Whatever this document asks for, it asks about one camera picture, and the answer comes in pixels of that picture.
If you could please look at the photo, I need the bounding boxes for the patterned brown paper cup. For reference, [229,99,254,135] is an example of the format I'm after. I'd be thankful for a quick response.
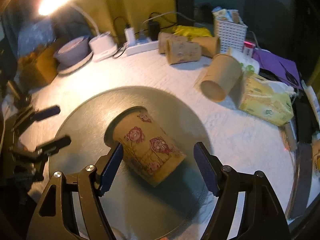
[104,106,186,187]

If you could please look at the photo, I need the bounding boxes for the white green printed cup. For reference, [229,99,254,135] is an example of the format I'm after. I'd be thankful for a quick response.
[227,47,260,74]

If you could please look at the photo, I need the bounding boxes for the patterned cup back lying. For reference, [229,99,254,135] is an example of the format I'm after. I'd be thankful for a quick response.
[158,31,188,55]

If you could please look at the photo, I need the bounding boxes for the patterned cup lying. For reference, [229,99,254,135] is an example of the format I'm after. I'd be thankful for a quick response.
[158,31,188,55]
[165,40,202,65]

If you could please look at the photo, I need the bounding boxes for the plain brown cup lying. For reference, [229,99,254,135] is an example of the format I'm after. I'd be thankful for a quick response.
[200,54,242,102]

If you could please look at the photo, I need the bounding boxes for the patterned cup front lying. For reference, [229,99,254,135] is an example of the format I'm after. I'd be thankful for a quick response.
[165,40,202,65]

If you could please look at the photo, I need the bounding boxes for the plain brown cup back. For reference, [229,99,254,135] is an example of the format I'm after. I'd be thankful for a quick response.
[192,37,221,58]

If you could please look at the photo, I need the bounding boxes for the dark phone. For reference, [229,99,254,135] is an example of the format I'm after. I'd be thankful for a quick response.
[289,143,312,219]

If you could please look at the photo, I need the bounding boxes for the cardboard box with fruit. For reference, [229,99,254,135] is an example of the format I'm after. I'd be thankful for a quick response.
[18,42,57,90]

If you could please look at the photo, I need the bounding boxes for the white plate under bowl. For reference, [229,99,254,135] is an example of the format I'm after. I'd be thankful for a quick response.
[57,52,93,75]

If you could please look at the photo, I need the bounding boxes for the white tablecloth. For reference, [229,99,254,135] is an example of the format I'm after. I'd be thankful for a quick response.
[2,48,316,240]

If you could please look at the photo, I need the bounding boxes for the purple bowl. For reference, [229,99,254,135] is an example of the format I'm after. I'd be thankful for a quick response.
[54,35,89,67]

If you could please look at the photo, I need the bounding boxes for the round grey heating mat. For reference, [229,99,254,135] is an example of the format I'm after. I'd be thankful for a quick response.
[49,86,214,239]

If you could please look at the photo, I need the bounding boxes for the white power strip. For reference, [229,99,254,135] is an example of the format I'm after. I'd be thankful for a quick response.
[125,38,158,56]

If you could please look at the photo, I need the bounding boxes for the yellow tissue pack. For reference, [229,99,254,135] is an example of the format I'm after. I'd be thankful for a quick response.
[238,73,296,126]

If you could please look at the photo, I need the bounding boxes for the white desk lamp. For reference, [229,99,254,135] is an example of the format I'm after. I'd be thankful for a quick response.
[38,0,118,62]

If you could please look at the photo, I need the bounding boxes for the white charger plug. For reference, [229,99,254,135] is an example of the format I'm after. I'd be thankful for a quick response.
[124,27,136,47]

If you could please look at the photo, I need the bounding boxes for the white tube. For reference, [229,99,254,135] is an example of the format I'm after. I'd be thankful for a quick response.
[301,80,320,123]

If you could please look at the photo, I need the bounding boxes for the yellow curtain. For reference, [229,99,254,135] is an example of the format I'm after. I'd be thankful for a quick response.
[73,0,176,37]

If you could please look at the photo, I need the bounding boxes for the black scissors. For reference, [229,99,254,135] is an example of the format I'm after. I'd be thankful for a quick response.
[280,62,299,86]

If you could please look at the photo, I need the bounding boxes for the black charger adapter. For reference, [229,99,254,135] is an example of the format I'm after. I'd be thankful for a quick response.
[148,20,161,41]

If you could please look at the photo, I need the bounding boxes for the purple cloth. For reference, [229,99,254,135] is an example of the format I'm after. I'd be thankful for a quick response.
[253,49,302,89]

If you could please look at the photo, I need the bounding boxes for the pink-capped small bottle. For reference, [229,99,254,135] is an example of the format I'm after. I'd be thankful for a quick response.
[242,41,255,58]

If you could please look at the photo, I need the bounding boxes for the yellow plastic bag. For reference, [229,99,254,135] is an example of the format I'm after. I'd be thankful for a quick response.
[173,25,212,41]

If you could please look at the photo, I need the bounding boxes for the white basket with packets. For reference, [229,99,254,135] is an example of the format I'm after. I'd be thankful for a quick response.
[212,7,247,53]

